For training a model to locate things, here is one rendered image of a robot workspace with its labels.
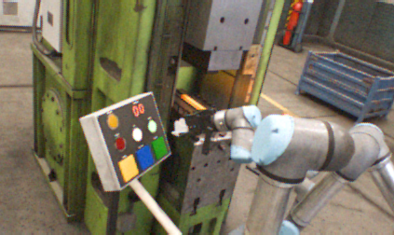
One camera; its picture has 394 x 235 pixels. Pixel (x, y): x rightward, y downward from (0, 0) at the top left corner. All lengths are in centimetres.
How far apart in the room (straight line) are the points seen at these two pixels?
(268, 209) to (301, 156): 16
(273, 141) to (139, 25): 95
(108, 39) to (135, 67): 37
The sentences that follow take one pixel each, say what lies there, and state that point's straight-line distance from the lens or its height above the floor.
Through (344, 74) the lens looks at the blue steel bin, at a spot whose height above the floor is 58.
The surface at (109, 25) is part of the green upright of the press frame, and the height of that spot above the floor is 134.
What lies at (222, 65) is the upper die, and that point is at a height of 129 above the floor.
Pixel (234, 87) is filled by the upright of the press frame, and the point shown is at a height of 110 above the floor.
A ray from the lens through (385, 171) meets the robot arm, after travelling 138.
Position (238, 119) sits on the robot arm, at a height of 127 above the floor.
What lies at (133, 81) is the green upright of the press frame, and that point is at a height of 118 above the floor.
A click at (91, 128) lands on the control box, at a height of 115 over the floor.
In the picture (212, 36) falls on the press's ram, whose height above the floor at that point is 143.
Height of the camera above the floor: 175
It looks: 24 degrees down
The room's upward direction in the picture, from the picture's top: 11 degrees clockwise
